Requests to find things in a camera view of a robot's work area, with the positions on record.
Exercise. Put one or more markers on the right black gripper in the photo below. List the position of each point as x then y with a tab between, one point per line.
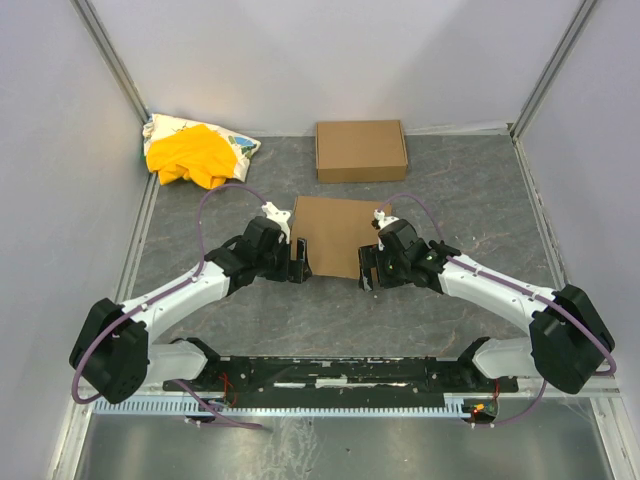
376	267

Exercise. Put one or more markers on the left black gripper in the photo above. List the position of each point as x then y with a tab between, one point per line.
289	260

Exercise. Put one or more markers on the cardboard box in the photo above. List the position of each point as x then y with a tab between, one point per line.
360	151
334	230

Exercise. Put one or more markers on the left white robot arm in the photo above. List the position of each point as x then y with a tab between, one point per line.
115	351

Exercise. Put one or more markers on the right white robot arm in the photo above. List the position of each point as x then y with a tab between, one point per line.
565	341

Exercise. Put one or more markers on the folded cardboard box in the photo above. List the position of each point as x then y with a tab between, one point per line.
360	151

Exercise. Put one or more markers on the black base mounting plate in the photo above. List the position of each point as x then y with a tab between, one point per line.
344	382

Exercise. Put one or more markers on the yellow cloth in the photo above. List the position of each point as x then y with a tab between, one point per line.
195	154

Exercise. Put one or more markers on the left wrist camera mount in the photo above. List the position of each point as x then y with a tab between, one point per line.
282	218

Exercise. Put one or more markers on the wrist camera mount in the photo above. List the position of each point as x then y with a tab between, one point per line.
282	218
382	223

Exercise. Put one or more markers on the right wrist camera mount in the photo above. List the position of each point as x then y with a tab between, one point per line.
382	223

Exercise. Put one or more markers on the slotted cable duct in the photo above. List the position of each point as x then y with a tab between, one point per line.
154	405

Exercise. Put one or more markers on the left aluminium corner post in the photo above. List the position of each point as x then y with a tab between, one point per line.
89	17

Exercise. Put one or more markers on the aluminium corner post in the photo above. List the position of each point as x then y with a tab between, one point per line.
552	68
89	17

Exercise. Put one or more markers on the right aluminium corner post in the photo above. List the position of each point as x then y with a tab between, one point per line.
552	68

